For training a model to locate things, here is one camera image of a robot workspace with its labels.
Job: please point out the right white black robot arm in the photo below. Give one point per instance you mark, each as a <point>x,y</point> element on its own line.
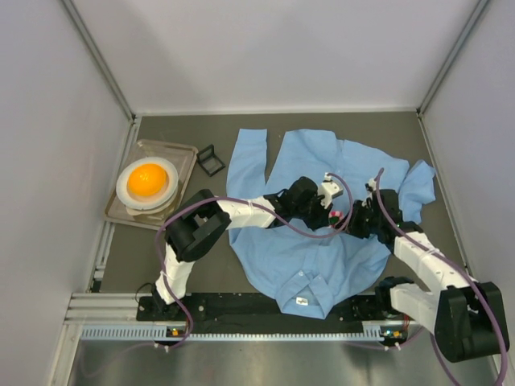
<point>465,317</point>

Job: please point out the small black stand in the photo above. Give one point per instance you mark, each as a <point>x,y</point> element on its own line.
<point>209,162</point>

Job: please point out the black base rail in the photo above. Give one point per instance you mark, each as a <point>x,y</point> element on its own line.
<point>256,313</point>

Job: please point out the white plate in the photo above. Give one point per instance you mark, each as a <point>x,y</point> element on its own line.
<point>152,203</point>

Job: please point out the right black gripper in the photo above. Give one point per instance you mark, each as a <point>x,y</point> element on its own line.
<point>359,221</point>

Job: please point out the grey slotted cable duct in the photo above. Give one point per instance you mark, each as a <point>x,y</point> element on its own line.
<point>170,334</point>

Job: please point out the orange bowl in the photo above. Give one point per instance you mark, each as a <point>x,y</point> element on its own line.
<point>146,180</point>

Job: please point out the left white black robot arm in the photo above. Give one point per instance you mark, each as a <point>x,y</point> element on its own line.
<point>191,232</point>

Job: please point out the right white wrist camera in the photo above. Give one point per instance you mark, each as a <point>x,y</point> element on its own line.
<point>371,188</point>

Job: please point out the pink flower brooch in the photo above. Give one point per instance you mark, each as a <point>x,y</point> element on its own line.
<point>336,219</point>

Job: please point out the light blue button shirt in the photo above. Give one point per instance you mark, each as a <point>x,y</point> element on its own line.
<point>306,272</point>

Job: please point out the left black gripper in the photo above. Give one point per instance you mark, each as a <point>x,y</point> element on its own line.
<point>322,211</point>

